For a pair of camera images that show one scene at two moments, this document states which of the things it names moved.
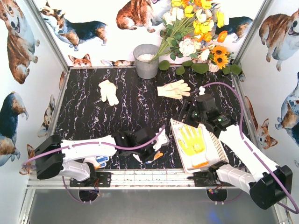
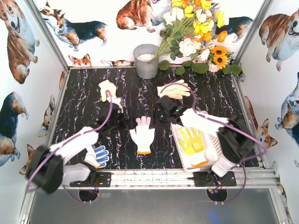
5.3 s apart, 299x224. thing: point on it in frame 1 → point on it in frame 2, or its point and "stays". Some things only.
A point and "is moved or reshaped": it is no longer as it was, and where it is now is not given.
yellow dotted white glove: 192,141 stays
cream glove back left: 108,89 stays
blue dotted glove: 98,162 stays
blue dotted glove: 158,155 is moved or reshaped
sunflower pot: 219,57 stays
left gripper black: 148,150 → 116,108
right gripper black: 184,111 → 164,102
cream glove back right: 175,89 stays
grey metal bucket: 145,68 stays
